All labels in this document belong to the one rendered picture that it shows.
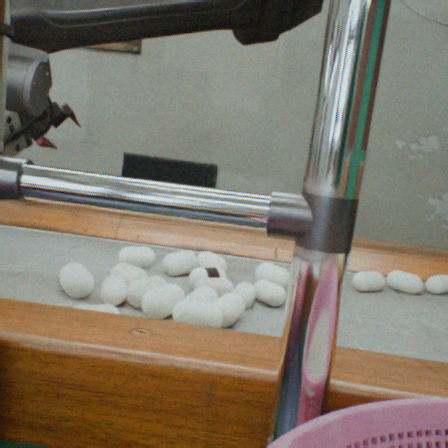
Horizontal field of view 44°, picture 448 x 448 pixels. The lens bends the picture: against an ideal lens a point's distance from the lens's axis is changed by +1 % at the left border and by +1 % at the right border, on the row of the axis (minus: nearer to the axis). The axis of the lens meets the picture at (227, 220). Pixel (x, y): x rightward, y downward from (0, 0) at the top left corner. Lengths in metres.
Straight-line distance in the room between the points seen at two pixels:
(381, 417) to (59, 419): 0.15
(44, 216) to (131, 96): 1.99
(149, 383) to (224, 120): 2.28
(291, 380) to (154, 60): 2.42
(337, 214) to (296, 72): 2.30
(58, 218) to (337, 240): 0.48
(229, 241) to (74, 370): 0.37
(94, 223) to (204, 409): 0.41
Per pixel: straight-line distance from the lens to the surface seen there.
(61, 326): 0.29
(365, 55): 0.22
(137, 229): 0.63
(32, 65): 0.60
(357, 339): 0.41
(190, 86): 2.55
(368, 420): 0.24
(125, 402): 0.28
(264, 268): 0.49
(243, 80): 2.52
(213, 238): 0.62
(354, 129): 0.22
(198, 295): 0.38
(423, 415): 0.26
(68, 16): 0.69
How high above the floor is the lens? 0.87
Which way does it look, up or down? 8 degrees down
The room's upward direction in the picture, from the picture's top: 7 degrees clockwise
